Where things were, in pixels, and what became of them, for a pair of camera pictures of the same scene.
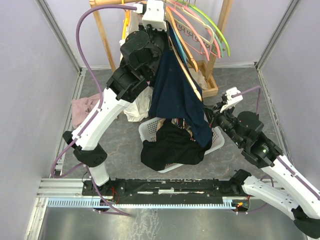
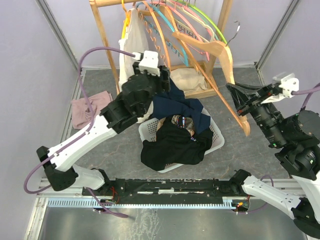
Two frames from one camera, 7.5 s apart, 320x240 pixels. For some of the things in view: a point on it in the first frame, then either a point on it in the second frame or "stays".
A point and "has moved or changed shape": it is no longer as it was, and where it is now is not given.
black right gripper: [212, 115] to [240, 95]
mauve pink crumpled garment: [81, 107] stays
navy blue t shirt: [177, 93] has moved or changed shape
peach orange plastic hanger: [169, 15] to [163, 34]
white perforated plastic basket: [147, 129] stays
